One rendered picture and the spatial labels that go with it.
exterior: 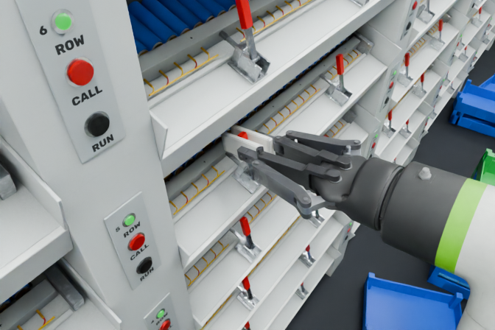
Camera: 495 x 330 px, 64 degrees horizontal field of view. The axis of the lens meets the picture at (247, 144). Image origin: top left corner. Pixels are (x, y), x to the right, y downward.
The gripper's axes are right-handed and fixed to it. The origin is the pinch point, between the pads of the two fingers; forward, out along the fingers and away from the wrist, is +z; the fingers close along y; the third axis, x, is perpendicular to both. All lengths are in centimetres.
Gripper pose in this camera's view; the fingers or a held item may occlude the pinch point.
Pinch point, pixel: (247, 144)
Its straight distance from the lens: 53.4
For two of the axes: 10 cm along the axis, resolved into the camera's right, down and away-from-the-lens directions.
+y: 6.2, -5.3, 5.8
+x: -1.3, -8.0, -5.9
